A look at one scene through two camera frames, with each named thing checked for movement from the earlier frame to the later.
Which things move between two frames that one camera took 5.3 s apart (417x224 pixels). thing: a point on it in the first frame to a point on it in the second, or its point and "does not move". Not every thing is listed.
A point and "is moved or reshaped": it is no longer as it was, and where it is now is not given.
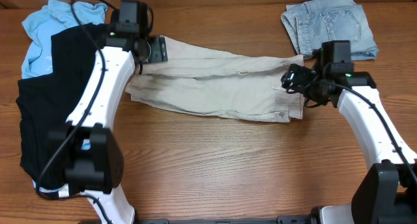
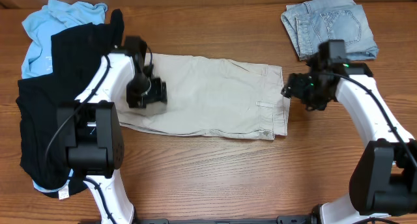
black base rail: (282, 219) does not move
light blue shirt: (37, 53) does not move
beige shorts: (204, 80) is moved or reshaped
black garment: (47, 100) does not move
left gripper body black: (158, 49) to (156, 96)
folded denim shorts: (333, 19) does not move
